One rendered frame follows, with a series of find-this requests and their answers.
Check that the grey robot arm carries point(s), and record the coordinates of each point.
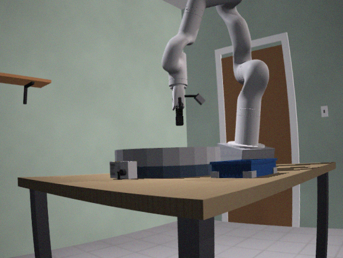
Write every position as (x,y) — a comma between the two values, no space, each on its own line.
(253,74)

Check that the blue open box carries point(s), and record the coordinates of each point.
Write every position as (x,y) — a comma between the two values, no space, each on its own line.
(243,169)

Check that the grey round turning table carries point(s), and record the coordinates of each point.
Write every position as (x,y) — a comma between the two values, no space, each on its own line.
(170,162)

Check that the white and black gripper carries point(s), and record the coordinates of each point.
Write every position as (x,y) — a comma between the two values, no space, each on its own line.
(178,102)

